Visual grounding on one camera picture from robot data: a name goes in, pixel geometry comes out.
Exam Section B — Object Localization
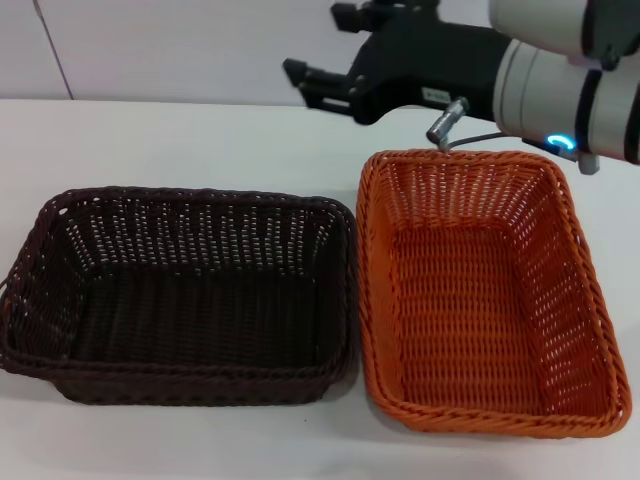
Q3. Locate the orange wicker basket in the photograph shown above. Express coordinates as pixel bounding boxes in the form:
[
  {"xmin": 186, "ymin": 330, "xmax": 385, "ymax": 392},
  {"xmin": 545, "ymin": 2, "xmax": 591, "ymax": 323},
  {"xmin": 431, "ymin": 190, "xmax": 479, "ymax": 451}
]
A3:
[{"xmin": 356, "ymin": 147, "xmax": 632, "ymax": 439}]

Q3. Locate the grey cable with metal plug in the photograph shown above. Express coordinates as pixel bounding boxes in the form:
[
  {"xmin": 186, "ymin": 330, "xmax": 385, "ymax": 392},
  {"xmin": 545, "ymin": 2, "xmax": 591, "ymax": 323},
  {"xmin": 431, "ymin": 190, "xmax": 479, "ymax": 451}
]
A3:
[{"xmin": 425, "ymin": 97, "xmax": 507, "ymax": 152}]

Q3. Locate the dark brown wicker basket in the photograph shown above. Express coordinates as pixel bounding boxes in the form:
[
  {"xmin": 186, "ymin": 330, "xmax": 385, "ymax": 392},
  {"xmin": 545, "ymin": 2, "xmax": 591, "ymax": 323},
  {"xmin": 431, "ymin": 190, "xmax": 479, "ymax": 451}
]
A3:
[{"xmin": 0, "ymin": 185, "xmax": 362, "ymax": 407}]

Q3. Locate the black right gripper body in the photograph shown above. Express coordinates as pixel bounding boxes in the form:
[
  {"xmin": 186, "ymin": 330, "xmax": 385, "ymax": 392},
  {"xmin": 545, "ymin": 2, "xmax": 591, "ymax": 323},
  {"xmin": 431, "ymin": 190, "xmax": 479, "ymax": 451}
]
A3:
[{"xmin": 348, "ymin": 0, "xmax": 512, "ymax": 126}]

